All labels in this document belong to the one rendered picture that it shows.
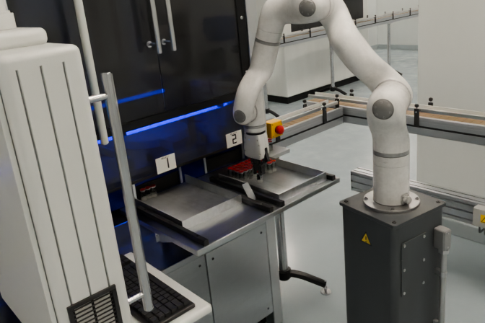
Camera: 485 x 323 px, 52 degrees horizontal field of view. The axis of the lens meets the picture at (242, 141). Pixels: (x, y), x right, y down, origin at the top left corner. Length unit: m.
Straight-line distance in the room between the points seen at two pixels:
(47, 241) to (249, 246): 1.32
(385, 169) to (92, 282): 0.99
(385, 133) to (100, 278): 0.96
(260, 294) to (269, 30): 1.28
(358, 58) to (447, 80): 1.55
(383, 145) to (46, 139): 1.06
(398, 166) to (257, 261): 0.92
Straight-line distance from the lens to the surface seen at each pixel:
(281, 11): 1.70
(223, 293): 2.28
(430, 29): 3.15
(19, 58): 1.03
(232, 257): 2.23
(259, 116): 1.84
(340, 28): 1.67
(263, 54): 1.76
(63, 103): 1.06
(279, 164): 2.10
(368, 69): 1.66
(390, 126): 1.62
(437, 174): 3.34
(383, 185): 1.74
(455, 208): 2.65
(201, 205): 1.82
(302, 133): 2.54
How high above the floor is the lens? 1.64
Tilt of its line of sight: 18 degrees down
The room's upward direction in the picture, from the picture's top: 6 degrees counter-clockwise
